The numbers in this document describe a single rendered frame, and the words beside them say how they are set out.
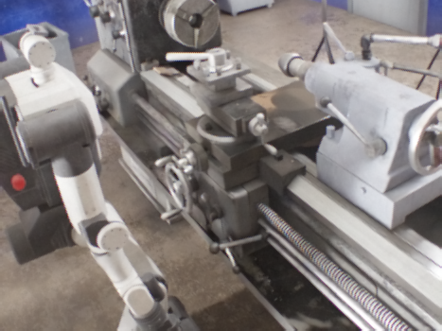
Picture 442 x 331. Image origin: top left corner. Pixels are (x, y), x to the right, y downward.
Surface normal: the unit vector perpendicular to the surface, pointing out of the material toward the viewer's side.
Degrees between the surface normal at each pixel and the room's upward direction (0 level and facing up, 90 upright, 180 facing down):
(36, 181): 90
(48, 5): 90
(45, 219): 90
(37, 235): 90
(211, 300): 0
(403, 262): 36
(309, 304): 0
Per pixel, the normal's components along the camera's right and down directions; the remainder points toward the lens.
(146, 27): 0.50, 0.42
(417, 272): -0.59, -0.48
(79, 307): -0.11, -0.84
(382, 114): -0.86, 0.23
